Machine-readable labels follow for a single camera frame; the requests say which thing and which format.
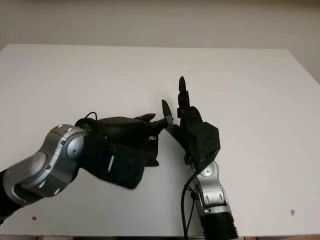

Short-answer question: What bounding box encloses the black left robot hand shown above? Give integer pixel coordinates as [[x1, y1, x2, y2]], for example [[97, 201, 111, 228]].
[[74, 112, 171, 145]]

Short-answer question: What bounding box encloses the black RealSense box lid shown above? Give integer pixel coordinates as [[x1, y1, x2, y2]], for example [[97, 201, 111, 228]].
[[139, 131, 161, 168]]

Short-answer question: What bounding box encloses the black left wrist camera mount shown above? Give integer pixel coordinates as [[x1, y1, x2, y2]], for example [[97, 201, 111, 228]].
[[81, 136, 146, 191]]

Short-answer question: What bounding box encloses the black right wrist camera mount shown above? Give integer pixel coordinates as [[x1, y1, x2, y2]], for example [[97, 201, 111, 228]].
[[194, 120, 222, 174]]

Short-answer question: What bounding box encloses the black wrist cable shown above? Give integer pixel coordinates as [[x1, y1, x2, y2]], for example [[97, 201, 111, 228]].
[[180, 171, 201, 239], [74, 111, 99, 129]]

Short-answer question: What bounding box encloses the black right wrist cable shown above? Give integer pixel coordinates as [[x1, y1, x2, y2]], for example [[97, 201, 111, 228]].
[[180, 171, 201, 239]]

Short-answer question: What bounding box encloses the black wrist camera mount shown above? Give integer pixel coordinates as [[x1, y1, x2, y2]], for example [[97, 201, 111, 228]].
[[81, 136, 146, 191], [194, 120, 222, 174]]

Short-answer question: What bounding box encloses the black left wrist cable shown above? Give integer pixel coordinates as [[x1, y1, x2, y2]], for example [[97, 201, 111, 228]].
[[74, 111, 99, 129]]

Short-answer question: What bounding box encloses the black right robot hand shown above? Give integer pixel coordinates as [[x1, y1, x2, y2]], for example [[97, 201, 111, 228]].
[[161, 75, 203, 166]]

